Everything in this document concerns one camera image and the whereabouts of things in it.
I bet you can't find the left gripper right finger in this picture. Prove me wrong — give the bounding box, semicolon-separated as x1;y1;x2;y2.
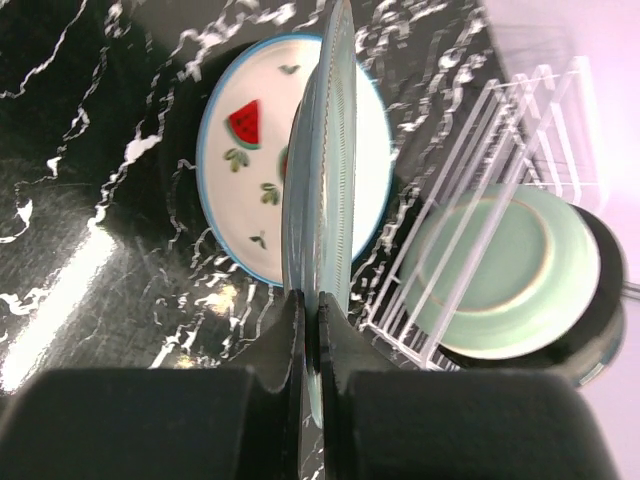
318;293;618;479

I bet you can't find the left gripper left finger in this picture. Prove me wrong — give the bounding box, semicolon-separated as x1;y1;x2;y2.
1;291;305;479

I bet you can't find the mint green floral plate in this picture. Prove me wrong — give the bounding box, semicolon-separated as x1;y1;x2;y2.
400;185;600;360

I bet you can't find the black plate with colour stripes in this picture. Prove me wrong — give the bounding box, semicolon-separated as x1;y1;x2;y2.
438;206;626;387

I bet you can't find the large teal bottom plate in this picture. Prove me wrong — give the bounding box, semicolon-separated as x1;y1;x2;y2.
282;1;357;426

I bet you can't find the white watermelon plate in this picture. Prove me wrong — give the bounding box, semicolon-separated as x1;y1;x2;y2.
196;33;393;286

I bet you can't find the white wire dish rack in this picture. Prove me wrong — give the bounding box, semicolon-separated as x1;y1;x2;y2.
357;56;609;370

